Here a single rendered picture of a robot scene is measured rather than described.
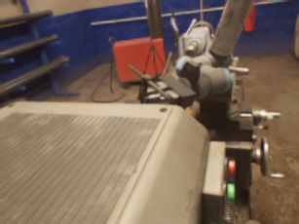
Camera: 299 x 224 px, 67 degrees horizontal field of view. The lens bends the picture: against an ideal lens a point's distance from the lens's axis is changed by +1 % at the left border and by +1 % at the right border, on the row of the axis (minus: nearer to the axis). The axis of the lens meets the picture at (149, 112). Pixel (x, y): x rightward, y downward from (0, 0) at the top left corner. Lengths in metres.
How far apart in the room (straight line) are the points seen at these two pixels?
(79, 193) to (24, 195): 0.07
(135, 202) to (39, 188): 0.12
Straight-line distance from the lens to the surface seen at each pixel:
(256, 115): 1.28
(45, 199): 0.30
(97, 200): 0.27
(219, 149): 0.42
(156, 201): 0.28
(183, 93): 0.68
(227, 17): 0.88
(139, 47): 3.99
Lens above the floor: 1.53
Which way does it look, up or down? 28 degrees down
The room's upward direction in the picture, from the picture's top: 9 degrees counter-clockwise
